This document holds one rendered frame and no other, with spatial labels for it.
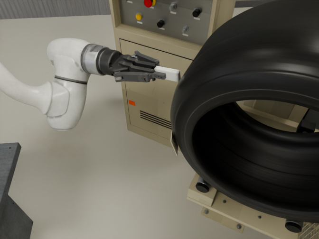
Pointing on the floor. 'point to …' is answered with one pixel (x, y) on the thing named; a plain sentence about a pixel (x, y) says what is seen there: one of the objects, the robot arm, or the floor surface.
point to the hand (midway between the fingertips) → (167, 73)
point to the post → (274, 107)
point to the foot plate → (222, 219)
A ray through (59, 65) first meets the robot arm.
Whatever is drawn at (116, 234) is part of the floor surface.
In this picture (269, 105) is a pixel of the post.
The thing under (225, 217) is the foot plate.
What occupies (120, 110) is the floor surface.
